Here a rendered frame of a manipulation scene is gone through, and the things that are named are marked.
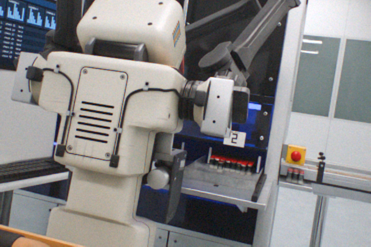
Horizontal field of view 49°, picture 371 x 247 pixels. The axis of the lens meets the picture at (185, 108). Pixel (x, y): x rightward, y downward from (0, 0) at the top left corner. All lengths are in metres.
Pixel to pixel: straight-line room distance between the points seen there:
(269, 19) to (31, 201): 1.46
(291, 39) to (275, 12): 0.56
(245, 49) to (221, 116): 0.25
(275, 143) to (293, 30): 0.45
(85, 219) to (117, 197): 0.09
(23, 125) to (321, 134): 5.07
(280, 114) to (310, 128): 4.62
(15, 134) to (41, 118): 0.14
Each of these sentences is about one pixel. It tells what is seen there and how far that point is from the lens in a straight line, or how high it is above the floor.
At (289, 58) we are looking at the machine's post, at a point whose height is 1.37.
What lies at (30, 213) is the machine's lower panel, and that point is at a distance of 2.12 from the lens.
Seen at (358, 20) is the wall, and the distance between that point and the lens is 6.41.
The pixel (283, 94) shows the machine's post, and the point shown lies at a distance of 1.65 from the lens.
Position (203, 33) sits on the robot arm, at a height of 1.38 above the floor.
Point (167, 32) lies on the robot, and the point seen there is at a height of 1.30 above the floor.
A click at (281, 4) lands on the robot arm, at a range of 1.15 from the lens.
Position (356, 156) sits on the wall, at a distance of 6.35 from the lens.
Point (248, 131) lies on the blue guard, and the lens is 1.66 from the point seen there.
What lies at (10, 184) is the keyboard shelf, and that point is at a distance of 1.46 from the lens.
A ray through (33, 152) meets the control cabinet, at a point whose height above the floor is 0.84.
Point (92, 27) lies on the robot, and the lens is 0.87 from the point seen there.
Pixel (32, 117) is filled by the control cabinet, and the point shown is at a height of 0.99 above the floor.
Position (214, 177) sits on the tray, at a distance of 1.44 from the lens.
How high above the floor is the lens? 1.20
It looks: 3 degrees down
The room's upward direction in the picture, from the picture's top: 8 degrees clockwise
